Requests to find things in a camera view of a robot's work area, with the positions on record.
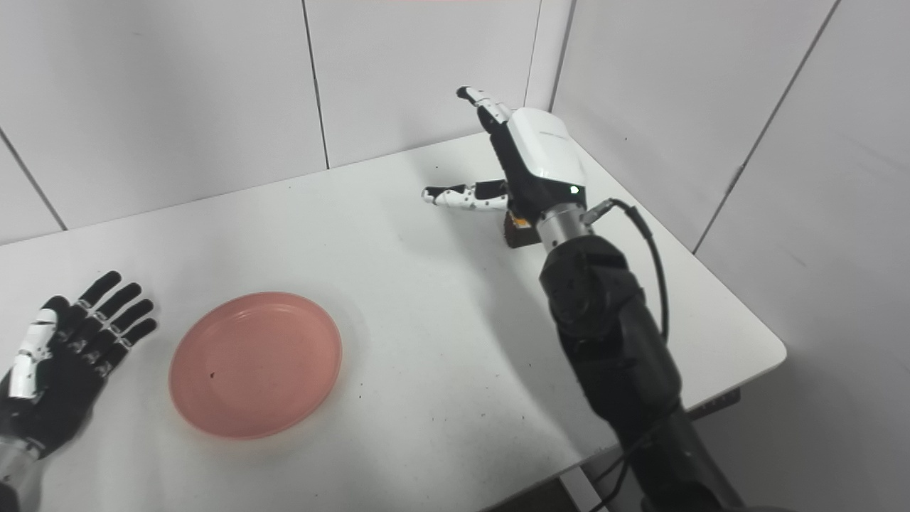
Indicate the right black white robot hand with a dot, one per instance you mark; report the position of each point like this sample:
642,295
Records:
544,153

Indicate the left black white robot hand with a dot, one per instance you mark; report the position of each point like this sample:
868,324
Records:
64,377

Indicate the chocolate cake slice with fruit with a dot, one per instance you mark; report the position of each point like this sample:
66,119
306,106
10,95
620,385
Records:
522,236

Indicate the pink round plate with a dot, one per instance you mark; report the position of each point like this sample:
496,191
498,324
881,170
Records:
256,366

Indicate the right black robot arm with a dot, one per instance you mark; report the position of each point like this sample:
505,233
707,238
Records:
611,327

